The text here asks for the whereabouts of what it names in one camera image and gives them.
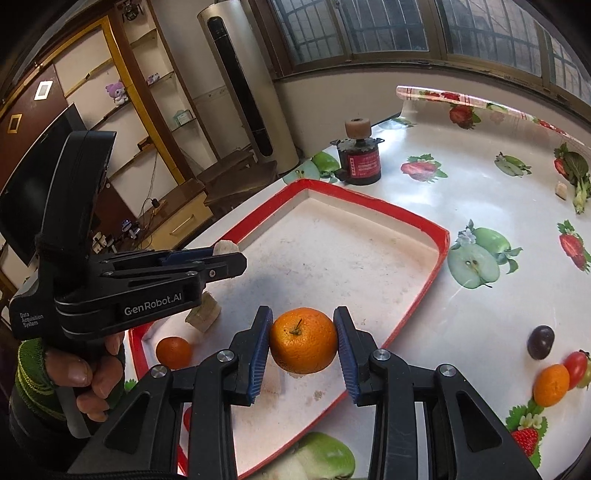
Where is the yellow wooden low cabinet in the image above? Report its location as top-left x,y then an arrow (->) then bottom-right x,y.
88,180 -> 215,252

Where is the white tower air conditioner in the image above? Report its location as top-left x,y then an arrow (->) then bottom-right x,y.
197,0 -> 300,176

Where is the black flat television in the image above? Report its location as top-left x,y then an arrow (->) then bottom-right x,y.
0,102 -> 88,264

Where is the dark purple plum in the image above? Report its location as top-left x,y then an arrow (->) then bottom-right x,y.
527,325 -> 555,361

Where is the person's left hand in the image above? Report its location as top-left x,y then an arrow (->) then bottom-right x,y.
45,330 -> 126,423

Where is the brown wooden stool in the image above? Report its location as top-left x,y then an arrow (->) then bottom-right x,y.
198,150 -> 278,217

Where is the purple plush toy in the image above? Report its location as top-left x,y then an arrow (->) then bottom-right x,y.
105,79 -> 129,106

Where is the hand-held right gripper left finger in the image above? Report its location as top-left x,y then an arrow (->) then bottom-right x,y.
68,305 -> 274,480

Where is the person's left forearm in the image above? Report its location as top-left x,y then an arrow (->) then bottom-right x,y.
8,338 -> 93,480

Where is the small red tomato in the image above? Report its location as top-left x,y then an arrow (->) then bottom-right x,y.
563,351 -> 589,391

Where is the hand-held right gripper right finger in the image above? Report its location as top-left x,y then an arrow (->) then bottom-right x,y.
332,305 -> 544,480

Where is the leafy green vegetable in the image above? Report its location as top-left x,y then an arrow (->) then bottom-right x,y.
554,143 -> 591,215

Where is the orange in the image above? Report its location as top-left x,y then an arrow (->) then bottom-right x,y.
156,336 -> 193,370
269,307 -> 339,374
533,364 -> 570,408

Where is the red rimmed white tray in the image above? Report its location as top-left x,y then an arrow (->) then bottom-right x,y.
128,178 -> 451,478

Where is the yellow framed shelf cabinet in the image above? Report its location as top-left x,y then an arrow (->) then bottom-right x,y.
46,18 -> 220,185

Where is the barred window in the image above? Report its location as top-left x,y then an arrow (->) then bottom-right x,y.
263,0 -> 591,107

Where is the red label motor, tan wheel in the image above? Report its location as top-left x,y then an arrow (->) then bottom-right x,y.
333,117 -> 384,186

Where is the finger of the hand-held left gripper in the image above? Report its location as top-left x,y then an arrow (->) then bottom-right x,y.
100,252 -> 248,284
104,246 -> 218,271

